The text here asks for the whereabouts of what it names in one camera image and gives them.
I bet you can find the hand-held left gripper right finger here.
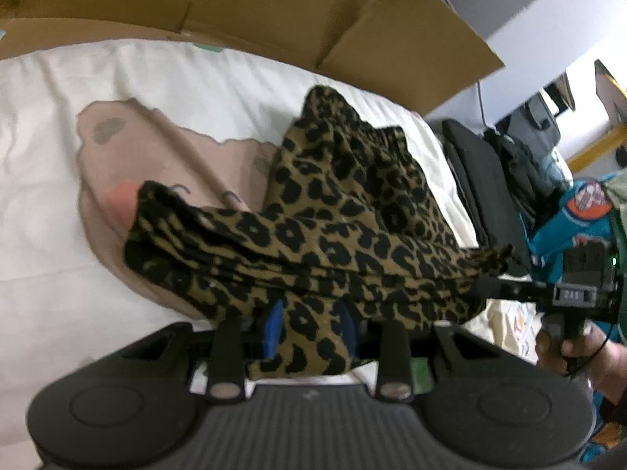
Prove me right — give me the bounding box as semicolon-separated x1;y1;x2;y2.
338;301;500;402

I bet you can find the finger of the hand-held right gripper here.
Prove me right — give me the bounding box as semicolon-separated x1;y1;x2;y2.
477;274;556;307

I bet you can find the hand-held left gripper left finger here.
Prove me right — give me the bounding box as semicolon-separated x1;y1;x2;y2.
118;301;285;401

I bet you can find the leopard print garment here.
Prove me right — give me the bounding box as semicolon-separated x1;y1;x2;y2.
122;85;513;380

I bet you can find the person's right forearm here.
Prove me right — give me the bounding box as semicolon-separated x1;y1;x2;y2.
588;338;627;405

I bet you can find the person's right hand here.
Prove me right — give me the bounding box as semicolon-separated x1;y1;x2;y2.
535;323;613;380

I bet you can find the teal printed cloth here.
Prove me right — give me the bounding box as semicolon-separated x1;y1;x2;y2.
526;174;627;466

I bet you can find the black fabric bundle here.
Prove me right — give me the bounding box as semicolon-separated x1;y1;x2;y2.
438;117;537;268

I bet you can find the dark jacket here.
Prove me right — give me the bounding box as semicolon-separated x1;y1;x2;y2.
485;93;574;221

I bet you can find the white printed bed sheet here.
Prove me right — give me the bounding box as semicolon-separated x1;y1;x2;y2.
0;39;540;470

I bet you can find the cardboard box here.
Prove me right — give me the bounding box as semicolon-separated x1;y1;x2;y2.
0;0;505;116

